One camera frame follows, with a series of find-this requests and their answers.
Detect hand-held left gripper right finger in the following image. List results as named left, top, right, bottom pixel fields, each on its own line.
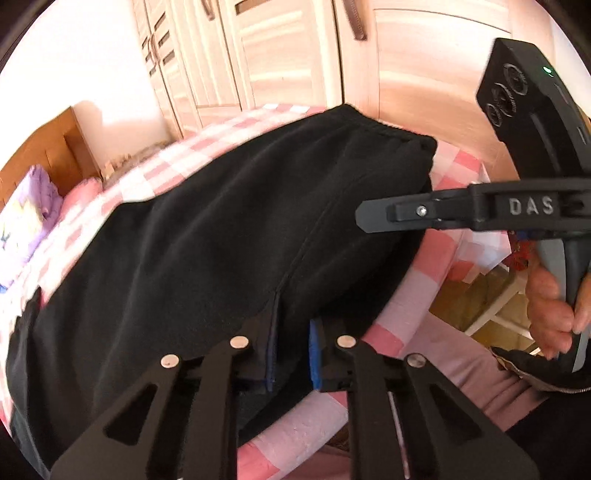
left=308, top=318, right=541, bottom=480

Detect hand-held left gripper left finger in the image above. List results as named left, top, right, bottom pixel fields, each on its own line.
left=50, top=302, right=283, bottom=480

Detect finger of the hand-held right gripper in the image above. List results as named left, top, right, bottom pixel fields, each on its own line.
left=356, top=184, right=476, bottom=232

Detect black pants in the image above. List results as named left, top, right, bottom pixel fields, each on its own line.
left=7, top=104, right=438, bottom=468

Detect person's right hand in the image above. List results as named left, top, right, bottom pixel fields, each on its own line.
left=526, top=265, right=591, bottom=361

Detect pink checkered bed sheet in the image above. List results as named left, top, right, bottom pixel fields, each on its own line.
left=0, top=104, right=509, bottom=480

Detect white stool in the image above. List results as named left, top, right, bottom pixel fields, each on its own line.
left=464, top=265, right=537, bottom=343

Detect person's pink trouser leg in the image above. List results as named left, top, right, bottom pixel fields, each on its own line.
left=406, top=314, right=555, bottom=435

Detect light wooden wardrobe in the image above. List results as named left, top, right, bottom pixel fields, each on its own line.
left=131, top=0, right=568, bottom=182

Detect pink pillow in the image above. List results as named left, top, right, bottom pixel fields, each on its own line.
left=60, top=178, right=103, bottom=223

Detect person's dark jacket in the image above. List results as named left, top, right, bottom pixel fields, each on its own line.
left=490, top=345, right=591, bottom=480

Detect purple printed pillow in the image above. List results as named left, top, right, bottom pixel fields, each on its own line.
left=0, top=165, right=64, bottom=288

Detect brown wooden headboard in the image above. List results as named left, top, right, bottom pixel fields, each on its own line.
left=0, top=107, right=103, bottom=209

